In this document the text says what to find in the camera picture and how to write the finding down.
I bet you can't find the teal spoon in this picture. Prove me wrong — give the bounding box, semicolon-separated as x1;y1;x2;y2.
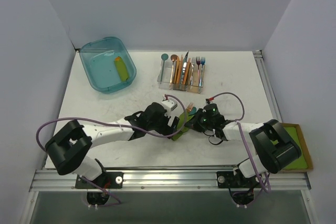
189;107;197;115
160;53;169;82

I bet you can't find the copper fork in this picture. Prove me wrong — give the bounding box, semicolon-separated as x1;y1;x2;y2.
186;102;194;114

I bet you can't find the green paper napkin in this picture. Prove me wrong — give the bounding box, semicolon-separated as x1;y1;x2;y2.
171;113;189;141

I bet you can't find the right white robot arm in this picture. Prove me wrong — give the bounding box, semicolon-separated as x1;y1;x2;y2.
185;103;302;187

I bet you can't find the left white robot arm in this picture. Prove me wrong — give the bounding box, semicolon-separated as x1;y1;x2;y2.
45;99;179;188

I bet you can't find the rolled green napkin bundle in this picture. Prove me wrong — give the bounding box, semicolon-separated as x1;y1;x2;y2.
114;56;129;82

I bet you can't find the cardboard napkin tray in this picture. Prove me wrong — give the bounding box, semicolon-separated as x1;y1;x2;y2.
282;123;313;173

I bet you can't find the green napkin stack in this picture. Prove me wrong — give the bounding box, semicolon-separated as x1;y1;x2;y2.
283;126;309;172

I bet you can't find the clear cutlery organizer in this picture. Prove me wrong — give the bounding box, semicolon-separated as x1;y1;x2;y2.
157;57;206;93

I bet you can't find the blue iridescent fork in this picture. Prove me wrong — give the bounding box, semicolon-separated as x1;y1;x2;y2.
199;57;206;87

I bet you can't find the black knife in organizer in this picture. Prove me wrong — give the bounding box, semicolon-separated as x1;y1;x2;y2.
183;51;190;79

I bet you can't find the teal spoon in organizer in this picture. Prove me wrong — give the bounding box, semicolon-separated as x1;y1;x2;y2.
160;53;169;82

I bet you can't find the copper spoon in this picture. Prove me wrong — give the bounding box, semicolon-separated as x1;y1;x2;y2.
170;54;178;83

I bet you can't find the teal plastic bin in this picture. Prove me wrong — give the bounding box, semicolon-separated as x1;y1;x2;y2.
79;37;137;93

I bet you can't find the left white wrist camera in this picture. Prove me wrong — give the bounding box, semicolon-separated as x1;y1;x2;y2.
161;99;177;117

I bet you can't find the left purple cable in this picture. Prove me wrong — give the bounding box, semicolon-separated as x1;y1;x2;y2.
36;94;188;205

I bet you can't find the purple cable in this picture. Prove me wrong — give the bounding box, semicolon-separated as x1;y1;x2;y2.
206;92;272;206
36;94;188;205

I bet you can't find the right side aluminium rail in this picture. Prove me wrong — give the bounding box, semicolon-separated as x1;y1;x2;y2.
253;50;282;122

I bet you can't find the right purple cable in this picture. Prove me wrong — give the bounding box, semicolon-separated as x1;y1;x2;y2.
206;92;272;206

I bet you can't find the aluminium frame rail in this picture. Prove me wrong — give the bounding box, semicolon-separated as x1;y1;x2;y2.
30;166;311;193

